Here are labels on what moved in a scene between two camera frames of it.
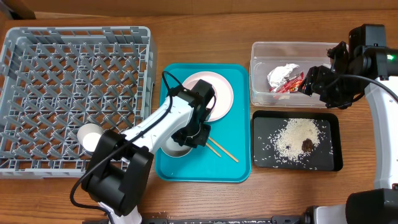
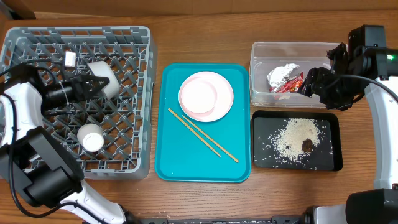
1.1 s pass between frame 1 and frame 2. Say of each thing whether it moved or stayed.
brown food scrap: stayed
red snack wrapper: stayed
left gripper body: moved
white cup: stayed
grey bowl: moved
